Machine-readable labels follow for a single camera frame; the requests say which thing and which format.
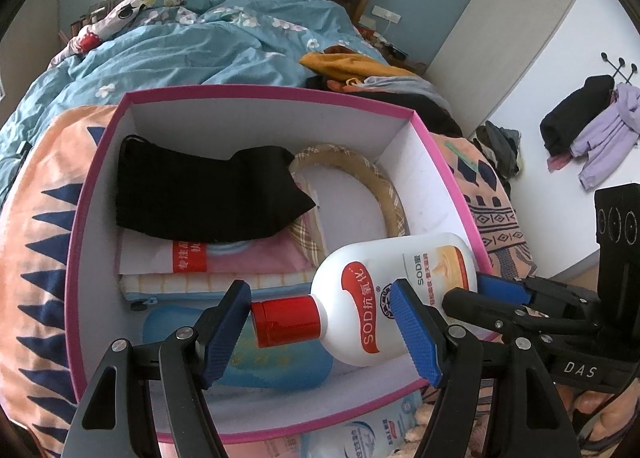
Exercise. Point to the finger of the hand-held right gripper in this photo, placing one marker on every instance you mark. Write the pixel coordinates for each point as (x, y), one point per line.
(500, 286)
(480, 310)

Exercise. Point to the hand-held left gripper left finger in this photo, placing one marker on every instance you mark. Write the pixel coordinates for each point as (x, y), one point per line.
(227, 333)

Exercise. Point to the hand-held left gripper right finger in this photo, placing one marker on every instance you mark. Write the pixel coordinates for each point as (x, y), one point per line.
(415, 328)

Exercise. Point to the white lotion bottle red cap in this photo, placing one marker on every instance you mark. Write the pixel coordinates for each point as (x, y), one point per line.
(375, 288)

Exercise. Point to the blue soft bag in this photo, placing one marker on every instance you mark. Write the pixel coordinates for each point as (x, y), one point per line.
(170, 333)

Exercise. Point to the pink packet with red label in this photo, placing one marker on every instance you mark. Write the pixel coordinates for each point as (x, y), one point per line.
(250, 262)

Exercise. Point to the pink cardboard box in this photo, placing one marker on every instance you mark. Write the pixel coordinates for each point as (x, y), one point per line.
(100, 263)

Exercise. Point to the black cloth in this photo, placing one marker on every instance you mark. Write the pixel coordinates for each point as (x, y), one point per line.
(200, 188)

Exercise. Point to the person's right hand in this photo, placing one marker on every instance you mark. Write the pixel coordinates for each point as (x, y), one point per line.
(585, 400)

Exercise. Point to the cream fluffy plush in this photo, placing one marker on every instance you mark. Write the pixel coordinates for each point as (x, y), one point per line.
(417, 433)

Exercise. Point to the white blue printed packet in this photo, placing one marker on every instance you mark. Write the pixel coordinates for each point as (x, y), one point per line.
(365, 433)

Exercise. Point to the pink hanging garment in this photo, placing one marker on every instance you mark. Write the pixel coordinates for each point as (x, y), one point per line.
(557, 164)

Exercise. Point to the dark clothes pile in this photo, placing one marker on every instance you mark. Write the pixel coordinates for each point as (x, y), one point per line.
(500, 145)

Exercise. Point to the lilac hooded garment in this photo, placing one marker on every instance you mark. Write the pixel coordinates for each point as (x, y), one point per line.
(612, 138)

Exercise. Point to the black hanging garment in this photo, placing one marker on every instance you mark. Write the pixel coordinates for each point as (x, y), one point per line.
(575, 118)

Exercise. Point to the orange navy patterned blanket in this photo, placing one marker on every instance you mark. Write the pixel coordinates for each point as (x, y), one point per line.
(45, 218)

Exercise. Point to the black coat rack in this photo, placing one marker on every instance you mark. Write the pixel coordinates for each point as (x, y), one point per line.
(620, 65)

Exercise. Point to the grey garment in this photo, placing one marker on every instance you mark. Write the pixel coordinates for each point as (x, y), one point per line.
(400, 84)

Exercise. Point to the bedside table clutter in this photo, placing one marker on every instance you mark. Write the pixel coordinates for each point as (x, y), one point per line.
(395, 50)

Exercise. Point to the white wardrobe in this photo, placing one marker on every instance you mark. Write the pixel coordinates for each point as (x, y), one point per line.
(505, 23)

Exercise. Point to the mustard garment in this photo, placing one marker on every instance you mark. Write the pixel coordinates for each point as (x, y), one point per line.
(345, 65)

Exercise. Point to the blue floral duvet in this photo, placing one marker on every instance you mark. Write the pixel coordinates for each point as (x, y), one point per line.
(200, 53)

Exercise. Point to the colourful printed quilt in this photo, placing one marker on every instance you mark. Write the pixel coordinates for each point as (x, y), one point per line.
(135, 8)

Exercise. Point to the white wall socket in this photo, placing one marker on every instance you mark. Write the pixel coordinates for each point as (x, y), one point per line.
(386, 14)

